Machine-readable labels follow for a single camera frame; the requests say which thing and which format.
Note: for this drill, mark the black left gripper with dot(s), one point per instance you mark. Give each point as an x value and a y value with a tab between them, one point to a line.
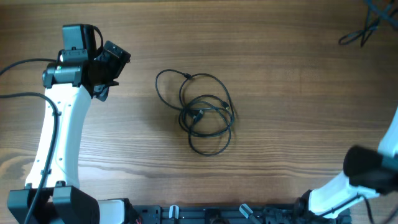
117	64

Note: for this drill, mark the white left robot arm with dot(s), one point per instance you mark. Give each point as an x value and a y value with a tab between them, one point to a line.
85	69

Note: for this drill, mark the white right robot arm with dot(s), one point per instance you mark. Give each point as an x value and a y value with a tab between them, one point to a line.
366	174

